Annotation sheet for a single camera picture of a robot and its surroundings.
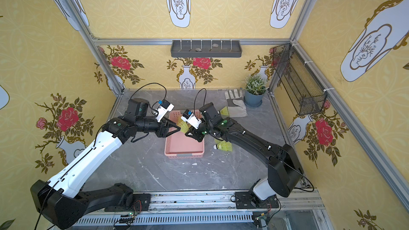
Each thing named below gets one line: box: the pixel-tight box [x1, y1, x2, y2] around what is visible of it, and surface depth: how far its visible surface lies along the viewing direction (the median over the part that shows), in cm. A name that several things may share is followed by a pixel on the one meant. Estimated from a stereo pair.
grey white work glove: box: [224, 88, 248, 118], surface depth 115 cm
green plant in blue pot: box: [243, 75, 268, 108], surface depth 105 cm
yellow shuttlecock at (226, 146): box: [213, 140, 233, 152], surface depth 90 cm
